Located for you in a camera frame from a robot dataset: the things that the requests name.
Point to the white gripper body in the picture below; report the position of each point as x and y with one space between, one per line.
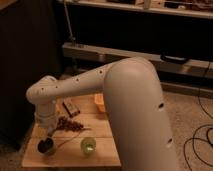
49 125

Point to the metal cup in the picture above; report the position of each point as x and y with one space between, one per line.
46 147

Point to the green plastic cup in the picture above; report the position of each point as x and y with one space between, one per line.
88 145

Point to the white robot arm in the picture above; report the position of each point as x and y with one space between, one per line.
135 106

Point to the bunch of dried grapes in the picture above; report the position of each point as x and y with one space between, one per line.
66 124

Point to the brown rectangular box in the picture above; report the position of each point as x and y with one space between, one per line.
70 108

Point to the thin wooden stick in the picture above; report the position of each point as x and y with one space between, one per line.
68 140

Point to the yellow plastic bin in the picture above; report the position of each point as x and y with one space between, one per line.
99 101

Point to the grey metal shelf rail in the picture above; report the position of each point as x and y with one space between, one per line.
109 55

